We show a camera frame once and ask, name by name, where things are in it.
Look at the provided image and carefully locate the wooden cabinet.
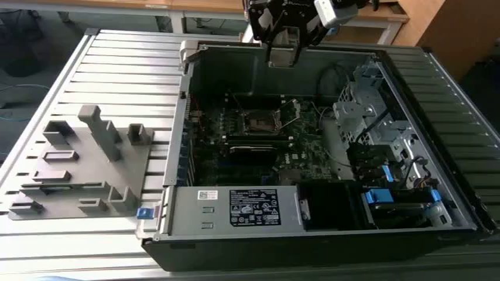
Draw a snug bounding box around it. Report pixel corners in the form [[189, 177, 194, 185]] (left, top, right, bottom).
[[393, 0, 500, 83]]

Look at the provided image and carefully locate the CPU socket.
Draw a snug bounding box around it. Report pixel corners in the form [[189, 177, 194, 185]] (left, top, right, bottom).
[[242, 109, 283, 135]]

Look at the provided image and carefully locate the blue floor cable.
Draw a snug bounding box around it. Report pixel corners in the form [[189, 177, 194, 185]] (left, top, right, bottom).
[[0, 83, 53, 122]]

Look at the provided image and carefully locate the grey case latch handle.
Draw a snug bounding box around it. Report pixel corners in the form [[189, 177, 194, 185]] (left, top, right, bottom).
[[179, 40, 202, 73]]

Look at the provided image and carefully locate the metal drive cage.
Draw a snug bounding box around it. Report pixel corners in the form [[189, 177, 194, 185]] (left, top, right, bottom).
[[331, 58, 415, 165]]

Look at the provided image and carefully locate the black plastic disk bay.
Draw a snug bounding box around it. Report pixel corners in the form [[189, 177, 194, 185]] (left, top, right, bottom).
[[347, 142, 402, 180]]

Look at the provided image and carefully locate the coloured wire bundle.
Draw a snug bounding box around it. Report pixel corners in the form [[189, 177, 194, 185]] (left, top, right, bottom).
[[417, 175, 439, 191]]

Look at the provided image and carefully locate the grey parts rack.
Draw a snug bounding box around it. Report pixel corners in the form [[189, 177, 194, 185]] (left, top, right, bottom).
[[7, 105, 157, 220]]

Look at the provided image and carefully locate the blue expansion slot retainer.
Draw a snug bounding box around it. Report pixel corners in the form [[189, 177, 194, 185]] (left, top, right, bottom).
[[177, 116, 197, 187]]

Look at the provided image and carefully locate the metal socket cover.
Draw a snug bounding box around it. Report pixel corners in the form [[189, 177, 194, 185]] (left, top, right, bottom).
[[275, 99, 303, 128]]

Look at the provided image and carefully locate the black RAM slot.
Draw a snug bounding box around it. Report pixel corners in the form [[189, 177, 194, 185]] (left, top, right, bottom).
[[226, 133, 290, 141]]

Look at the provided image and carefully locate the grey power supply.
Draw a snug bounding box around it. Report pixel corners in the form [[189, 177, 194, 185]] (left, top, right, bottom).
[[170, 186, 306, 235]]

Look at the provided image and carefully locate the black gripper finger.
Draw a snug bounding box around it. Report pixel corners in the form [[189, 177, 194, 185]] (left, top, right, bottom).
[[295, 14, 329, 64], [250, 4, 282, 64]]

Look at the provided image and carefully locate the black graphics card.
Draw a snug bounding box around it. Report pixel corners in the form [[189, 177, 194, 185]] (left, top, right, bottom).
[[230, 145, 279, 167]]

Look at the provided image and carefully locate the wooden desk white frame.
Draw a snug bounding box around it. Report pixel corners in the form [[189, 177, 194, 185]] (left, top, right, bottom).
[[171, 0, 411, 45], [0, 0, 185, 35]]

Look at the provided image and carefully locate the black bin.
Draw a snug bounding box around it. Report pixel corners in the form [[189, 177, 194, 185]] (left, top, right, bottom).
[[0, 8, 45, 79]]

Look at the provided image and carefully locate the thick black looped cable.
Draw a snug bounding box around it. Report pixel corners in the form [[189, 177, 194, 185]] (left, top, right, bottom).
[[319, 63, 351, 103]]

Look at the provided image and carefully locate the black PC case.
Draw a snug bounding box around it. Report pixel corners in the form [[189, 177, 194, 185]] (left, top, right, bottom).
[[135, 39, 499, 272]]

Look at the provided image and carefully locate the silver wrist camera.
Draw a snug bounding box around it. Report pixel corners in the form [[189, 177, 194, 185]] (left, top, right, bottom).
[[315, 0, 359, 29]]

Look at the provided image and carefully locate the chipset heat sink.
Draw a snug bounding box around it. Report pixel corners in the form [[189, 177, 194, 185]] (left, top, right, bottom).
[[279, 169, 303, 184]]

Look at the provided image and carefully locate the green motherboard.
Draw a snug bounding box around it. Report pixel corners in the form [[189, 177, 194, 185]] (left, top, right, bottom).
[[186, 95, 355, 188]]

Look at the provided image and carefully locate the CPU with silver top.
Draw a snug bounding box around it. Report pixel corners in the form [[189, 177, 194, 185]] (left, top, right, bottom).
[[269, 46, 298, 68]]

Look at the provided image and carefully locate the blue disk carrier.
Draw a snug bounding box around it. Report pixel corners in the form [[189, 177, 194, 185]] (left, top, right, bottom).
[[362, 189, 395, 205]]

